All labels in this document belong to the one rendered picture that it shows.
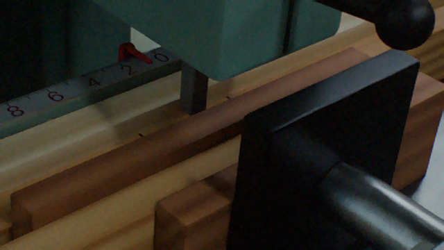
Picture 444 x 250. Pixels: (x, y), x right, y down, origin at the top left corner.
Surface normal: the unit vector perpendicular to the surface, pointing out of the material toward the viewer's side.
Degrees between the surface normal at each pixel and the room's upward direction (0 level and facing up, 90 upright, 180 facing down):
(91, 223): 0
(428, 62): 90
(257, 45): 90
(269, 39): 90
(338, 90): 0
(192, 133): 0
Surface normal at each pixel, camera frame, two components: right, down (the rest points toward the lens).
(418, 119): 0.68, 0.46
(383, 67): 0.09, -0.82
